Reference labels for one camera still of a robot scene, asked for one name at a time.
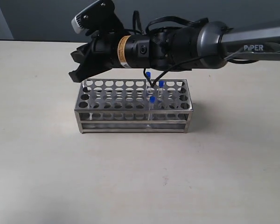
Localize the stainless steel test tube rack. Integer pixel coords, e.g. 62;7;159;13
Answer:
74;79;194;133

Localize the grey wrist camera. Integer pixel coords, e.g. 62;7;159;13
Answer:
71;0;124;35

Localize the blue-capped test tube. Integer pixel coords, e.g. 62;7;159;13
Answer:
82;79;88;92
158;80;164;102
148;96;155;120
146;71;152;95

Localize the black camera cable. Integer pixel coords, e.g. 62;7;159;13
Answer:
132;10;248;88

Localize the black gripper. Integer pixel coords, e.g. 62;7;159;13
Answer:
69;33;151;83

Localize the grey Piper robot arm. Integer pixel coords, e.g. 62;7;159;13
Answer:
69;20;280;83

